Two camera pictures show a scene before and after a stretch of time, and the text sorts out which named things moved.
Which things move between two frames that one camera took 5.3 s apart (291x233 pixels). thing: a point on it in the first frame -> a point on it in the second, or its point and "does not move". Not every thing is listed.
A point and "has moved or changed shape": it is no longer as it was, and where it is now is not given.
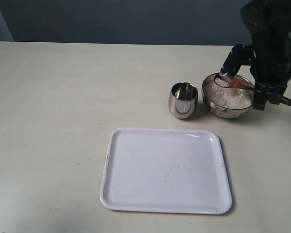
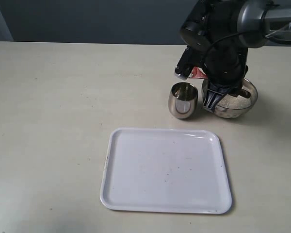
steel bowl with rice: x=226 y=102 does not move
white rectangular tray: x=168 y=171 does not move
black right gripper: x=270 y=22 -> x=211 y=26
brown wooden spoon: x=238 y=82 has moved or changed shape
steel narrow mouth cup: x=183 y=99 does not move
